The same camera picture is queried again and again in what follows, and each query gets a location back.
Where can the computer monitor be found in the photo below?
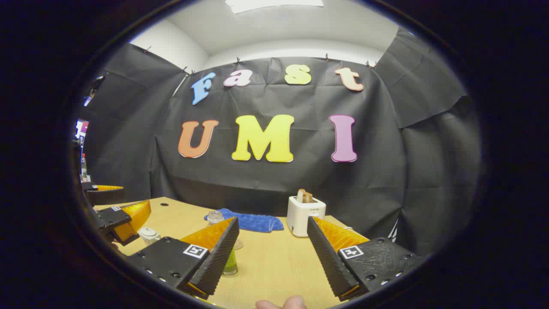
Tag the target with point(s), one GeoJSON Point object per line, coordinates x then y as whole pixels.
{"type": "Point", "coordinates": [81, 128]}

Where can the toast slices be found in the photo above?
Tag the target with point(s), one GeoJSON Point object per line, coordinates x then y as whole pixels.
{"type": "Point", "coordinates": [305, 196]}

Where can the black backdrop cloth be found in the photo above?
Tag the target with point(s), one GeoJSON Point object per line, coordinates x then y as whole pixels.
{"type": "Point", "coordinates": [300, 180]}

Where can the clear green label water bottle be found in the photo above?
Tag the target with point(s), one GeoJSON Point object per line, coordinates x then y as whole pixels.
{"type": "Point", "coordinates": [230, 264]}

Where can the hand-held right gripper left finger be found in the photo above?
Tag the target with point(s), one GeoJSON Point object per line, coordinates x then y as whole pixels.
{"type": "Point", "coordinates": [218, 257]}

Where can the white toaster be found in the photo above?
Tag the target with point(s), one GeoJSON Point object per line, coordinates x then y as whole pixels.
{"type": "Point", "coordinates": [302, 216]}

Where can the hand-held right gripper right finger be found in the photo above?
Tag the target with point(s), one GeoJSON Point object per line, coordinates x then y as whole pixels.
{"type": "Point", "coordinates": [328, 262]}

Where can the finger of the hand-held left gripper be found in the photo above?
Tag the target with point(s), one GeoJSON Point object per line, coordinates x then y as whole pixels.
{"type": "Point", "coordinates": [105, 196]}
{"type": "Point", "coordinates": [112, 218]}

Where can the red cap plastic bottle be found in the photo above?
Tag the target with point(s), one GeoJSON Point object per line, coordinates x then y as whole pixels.
{"type": "Point", "coordinates": [84, 169]}

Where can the white teacup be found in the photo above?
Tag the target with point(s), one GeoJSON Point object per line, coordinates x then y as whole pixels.
{"type": "Point", "coordinates": [151, 240]}

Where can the ceiling light panel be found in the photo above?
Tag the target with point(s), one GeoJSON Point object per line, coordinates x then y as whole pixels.
{"type": "Point", "coordinates": [274, 4]}

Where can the blue towel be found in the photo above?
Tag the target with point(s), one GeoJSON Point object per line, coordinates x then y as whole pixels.
{"type": "Point", "coordinates": [257, 222]}

